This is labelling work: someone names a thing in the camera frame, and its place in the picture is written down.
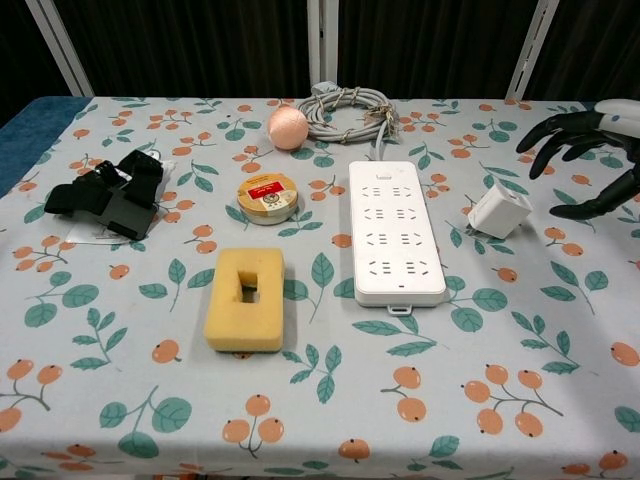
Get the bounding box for white power adapter plug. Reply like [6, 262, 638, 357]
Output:
[467, 180, 532, 243]

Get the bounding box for yellow sponge with rectangular hole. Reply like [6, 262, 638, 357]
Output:
[203, 248, 287, 354]

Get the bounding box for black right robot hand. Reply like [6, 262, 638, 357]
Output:
[516, 98, 640, 219]

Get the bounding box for clear plastic bag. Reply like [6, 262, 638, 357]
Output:
[64, 145, 180, 246]

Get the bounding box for pink ball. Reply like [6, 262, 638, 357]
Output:
[267, 107, 308, 151]

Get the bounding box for white power strip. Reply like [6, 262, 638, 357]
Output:
[348, 160, 448, 318]

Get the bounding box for round tin with red label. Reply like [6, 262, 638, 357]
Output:
[236, 173, 298, 226]

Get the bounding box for dark curtain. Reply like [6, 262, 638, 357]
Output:
[0, 0, 640, 132]

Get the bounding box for black strap holder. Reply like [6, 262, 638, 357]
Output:
[43, 149, 166, 241]

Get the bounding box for grey cable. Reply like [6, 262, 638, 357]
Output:
[297, 82, 400, 161]

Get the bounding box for floral tablecloth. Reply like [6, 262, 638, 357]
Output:
[0, 96, 640, 480]

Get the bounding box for white metal frame post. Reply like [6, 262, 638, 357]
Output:
[504, 0, 561, 100]
[27, 0, 95, 98]
[306, 0, 340, 98]

